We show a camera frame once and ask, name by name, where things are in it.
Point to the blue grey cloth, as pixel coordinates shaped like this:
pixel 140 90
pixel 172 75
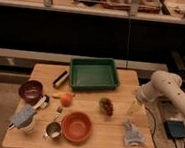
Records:
pixel 23 117

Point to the green plastic tray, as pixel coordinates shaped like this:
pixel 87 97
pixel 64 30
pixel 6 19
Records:
pixel 93 74

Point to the metal cup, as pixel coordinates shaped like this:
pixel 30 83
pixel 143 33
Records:
pixel 53 131

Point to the orange fruit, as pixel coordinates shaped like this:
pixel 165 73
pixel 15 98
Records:
pixel 66 100

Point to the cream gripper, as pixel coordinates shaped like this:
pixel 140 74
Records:
pixel 133 110

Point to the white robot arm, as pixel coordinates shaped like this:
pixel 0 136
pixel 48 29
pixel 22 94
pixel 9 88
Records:
pixel 162 84

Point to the small dark green object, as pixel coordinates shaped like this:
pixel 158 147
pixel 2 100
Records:
pixel 60 109

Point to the yellow banana toy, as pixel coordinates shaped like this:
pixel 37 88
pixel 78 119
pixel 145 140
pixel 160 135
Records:
pixel 57 95

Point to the white black handled tool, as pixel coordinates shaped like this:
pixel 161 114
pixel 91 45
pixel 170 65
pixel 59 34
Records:
pixel 42 103

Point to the black foot pedal box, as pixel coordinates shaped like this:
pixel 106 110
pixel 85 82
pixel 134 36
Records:
pixel 174 129

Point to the brown pinecone toy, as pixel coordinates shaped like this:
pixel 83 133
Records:
pixel 106 106

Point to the white mug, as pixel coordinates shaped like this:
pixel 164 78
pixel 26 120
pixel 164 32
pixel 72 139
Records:
pixel 28 127

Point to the grey blue towel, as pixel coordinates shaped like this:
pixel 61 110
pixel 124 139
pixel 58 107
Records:
pixel 132 137

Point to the orange bowl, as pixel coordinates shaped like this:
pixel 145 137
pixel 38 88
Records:
pixel 76 127

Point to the dark red bowl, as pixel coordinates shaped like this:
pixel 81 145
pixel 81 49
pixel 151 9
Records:
pixel 31 91

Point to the black scrub brush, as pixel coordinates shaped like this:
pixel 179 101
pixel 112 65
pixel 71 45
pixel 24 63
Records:
pixel 60 79

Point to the wooden table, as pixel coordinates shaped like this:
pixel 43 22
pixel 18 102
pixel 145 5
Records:
pixel 107 131

